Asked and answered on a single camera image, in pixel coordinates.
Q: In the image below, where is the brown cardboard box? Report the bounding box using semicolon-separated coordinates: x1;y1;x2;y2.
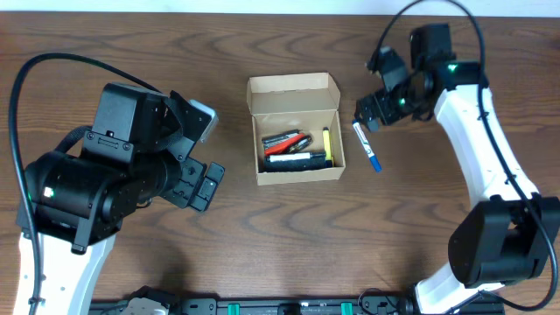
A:
247;73;346;186

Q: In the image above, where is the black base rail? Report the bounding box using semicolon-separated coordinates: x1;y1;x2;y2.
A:
89;286;507;315

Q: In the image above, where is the white marker black cap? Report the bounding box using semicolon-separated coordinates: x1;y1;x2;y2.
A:
266;151;326;163

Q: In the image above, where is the white marker blue cap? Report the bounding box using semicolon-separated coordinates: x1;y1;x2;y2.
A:
353;120;382;172

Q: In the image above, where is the yellow highlighter pen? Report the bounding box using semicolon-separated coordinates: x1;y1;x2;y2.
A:
322;127;333;168

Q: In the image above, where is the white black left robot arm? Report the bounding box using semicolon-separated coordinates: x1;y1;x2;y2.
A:
14;83;224;314

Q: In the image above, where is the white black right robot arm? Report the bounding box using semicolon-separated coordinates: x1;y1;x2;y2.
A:
353;24;559;314

